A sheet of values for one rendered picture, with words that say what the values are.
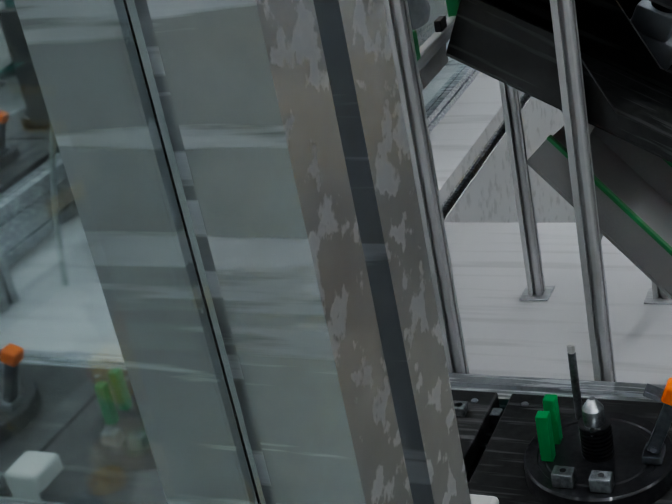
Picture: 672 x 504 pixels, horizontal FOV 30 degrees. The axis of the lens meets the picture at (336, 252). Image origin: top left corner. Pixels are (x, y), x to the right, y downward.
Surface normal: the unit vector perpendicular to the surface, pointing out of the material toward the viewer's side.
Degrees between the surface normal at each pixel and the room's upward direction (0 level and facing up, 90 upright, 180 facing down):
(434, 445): 90
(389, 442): 90
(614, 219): 90
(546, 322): 0
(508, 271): 0
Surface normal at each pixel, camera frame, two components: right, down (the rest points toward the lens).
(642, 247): -0.53, 0.45
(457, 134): -0.18, -0.89
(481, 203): 0.91, 0.01
